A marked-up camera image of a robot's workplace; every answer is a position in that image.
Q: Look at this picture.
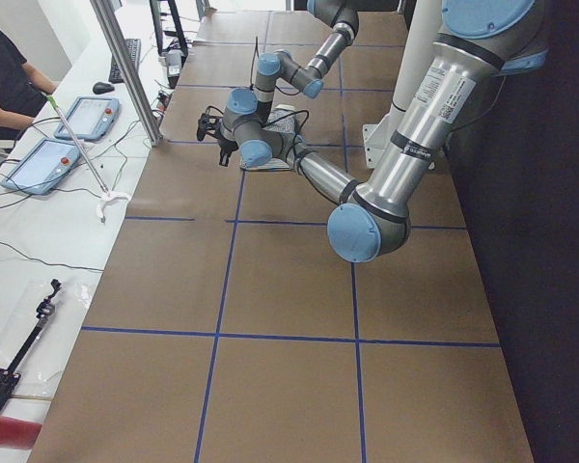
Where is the aluminium frame post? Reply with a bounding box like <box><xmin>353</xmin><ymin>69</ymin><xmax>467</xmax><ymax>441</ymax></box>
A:
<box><xmin>90</xmin><ymin>0</ymin><xmax>162</xmax><ymax>147</ymax></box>

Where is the upper teach pendant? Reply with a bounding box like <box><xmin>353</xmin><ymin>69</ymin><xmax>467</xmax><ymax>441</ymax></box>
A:
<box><xmin>66</xmin><ymin>96</ymin><xmax>121</xmax><ymax>142</ymax></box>

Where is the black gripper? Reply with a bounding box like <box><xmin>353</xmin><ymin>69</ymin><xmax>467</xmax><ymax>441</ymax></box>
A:
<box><xmin>214</xmin><ymin>122</ymin><xmax>238</xmax><ymax>167</ymax></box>

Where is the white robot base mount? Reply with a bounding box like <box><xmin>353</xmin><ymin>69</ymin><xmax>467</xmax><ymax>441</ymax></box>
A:
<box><xmin>363</xmin><ymin>0</ymin><xmax>442</xmax><ymax>169</ymax></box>

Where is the long metal grabber stick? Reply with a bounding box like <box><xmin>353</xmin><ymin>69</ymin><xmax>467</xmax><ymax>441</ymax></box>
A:
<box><xmin>45</xmin><ymin>95</ymin><xmax>131</xmax><ymax>224</ymax></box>

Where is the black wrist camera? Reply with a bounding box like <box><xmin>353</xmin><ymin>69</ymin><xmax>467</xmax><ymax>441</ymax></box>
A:
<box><xmin>196</xmin><ymin>108</ymin><xmax>222</xmax><ymax>142</ymax></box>

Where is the teach pendant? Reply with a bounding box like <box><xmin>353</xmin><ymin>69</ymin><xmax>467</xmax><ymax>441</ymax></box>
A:
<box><xmin>66</xmin><ymin>96</ymin><xmax>121</xmax><ymax>142</ymax></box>
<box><xmin>0</xmin><ymin>138</ymin><xmax>80</xmax><ymax>195</ymax></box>

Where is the lower teach pendant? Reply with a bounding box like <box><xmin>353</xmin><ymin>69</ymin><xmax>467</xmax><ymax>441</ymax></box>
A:
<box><xmin>0</xmin><ymin>138</ymin><xmax>80</xmax><ymax>195</ymax></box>

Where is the seated person black shirt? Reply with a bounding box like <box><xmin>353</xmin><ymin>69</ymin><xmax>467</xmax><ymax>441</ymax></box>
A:
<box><xmin>0</xmin><ymin>30</ymin><xmax>58</xmax><ymax>140</ymax></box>

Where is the black clamp tool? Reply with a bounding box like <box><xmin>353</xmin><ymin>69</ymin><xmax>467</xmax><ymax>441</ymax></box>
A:
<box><xmin>0</xmin><ymin>278</ymin><xmax>63</xmax><ymax>416</ymax></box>

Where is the brown paper table cover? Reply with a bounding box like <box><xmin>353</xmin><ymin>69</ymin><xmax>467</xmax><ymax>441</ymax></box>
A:
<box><xmin>31</xmin><ymin>8</ymin><xmax>532</xmax><ymax>462</ymax></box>

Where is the black computer mouse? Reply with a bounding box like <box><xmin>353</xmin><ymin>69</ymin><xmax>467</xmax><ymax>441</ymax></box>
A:
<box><xmin>92</xmin><ymin>82</ymin><xmax>115</xmax><ymax>95</ymax></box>

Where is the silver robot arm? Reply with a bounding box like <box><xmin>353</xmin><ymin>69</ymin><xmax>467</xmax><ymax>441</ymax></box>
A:
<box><xmin>197</xmin><ymin>1</ymin><xmax>551</xmax><ymax>262</ymax></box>
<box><xmin>252</xmin><ymin>1</ymin><xmax>359</xmax><ymax>123</ymax></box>

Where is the striped polo shirt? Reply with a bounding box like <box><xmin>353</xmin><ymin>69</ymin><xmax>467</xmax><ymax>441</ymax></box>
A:
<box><xmin>239</xmin><ymin>104</ymin><xmax>298</xmax><ymax>172</ymax></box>

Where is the black camera stand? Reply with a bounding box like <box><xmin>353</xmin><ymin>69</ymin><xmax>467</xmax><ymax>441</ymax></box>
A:
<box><xmin>149</xmin><ymin>0</ymin><xmax>188</xmax><ymax>58</ymax></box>

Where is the red cylinder object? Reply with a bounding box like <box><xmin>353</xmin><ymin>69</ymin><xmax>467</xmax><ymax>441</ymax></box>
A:
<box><xmin>0</xmin><ymin>415</ymin><xmax>41</xmax><ymax>449</ymax></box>

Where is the black keyboard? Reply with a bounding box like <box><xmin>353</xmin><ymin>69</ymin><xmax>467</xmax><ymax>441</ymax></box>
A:
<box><xmin>107</xmin><ymin>37</ymin><xmax>142</xmax><ymax>84</ymax></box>

